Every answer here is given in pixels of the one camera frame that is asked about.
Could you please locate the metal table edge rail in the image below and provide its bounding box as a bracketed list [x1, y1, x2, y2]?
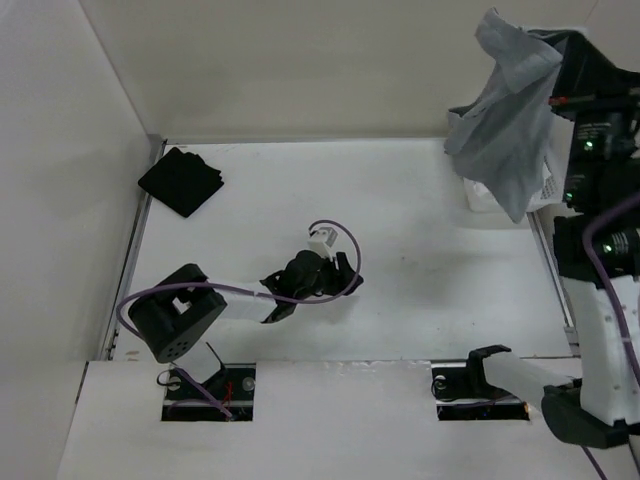
[99, 133, 167, 361]

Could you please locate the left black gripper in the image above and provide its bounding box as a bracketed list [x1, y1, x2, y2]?
[294, 251, 361, 302]

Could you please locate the white plastic laundry basket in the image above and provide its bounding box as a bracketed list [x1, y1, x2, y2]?
[463, 150, 562, 213]

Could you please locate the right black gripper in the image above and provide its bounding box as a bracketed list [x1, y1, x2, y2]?
[547, 32, 640, 204]

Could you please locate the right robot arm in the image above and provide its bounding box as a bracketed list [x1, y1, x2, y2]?
[463, 31, 639, 449]

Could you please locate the grey tank top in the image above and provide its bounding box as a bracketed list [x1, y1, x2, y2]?
[444, 8, 563, 223]

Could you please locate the folded black tank top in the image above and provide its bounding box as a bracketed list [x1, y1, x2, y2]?
[138, 147, 224, 218]

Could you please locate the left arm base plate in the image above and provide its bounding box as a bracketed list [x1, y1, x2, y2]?
[156, 364, 256, 423]

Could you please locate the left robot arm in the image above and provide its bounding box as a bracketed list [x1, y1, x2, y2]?
[125, 250, 364, 399]

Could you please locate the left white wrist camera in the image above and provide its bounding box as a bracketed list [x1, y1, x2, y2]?
[307, 227, 338, 259]

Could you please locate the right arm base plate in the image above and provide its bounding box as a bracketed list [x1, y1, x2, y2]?
[430, 362, 530, 421]

